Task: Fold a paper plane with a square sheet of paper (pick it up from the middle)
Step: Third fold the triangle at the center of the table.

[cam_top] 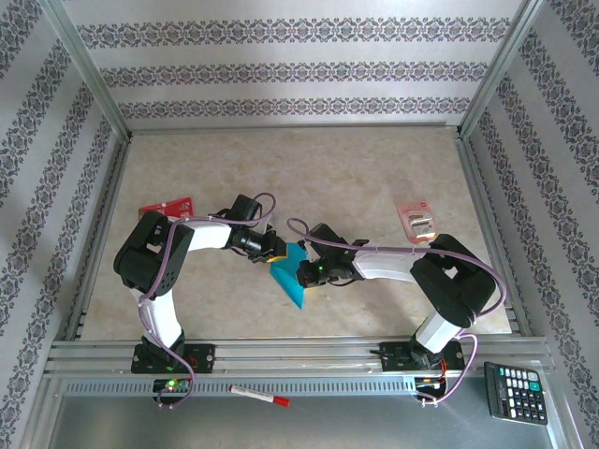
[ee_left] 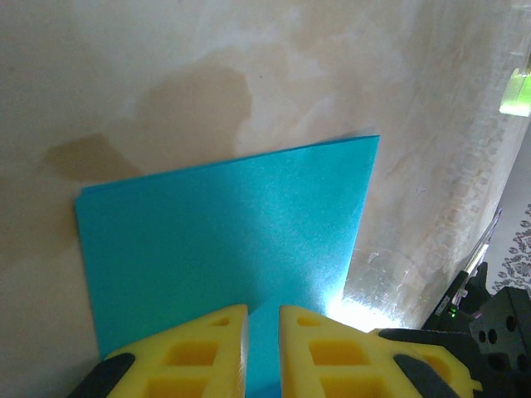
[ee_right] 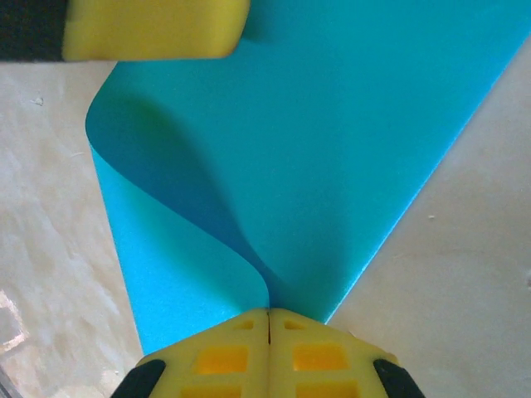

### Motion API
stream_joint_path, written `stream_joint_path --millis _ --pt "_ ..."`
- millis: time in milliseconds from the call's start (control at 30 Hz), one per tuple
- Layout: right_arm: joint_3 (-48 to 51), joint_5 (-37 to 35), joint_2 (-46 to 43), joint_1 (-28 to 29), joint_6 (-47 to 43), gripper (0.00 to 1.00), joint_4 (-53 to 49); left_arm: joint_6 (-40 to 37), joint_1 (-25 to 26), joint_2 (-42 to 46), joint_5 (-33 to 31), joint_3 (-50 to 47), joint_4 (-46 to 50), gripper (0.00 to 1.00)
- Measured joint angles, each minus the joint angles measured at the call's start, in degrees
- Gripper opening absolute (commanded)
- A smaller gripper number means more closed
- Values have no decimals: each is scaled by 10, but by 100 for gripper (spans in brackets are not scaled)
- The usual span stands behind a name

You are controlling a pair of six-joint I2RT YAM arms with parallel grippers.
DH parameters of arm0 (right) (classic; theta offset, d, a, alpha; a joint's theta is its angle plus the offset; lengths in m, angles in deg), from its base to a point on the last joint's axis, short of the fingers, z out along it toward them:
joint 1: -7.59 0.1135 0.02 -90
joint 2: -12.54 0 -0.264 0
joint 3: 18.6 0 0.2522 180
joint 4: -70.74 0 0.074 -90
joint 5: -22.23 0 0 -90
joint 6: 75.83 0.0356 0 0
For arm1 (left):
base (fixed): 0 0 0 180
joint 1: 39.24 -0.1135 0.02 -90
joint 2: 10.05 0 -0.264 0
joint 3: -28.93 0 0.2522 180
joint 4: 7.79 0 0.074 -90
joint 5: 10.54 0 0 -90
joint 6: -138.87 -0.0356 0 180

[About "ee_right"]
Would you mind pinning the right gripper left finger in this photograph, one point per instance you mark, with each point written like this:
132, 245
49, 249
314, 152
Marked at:
220, 360

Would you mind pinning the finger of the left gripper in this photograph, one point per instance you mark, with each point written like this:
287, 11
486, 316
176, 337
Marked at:
145, 29

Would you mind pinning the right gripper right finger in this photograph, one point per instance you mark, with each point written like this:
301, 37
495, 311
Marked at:
319, 360

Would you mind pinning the blue square paper sheet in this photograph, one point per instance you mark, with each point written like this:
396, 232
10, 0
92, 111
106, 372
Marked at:
311, 145

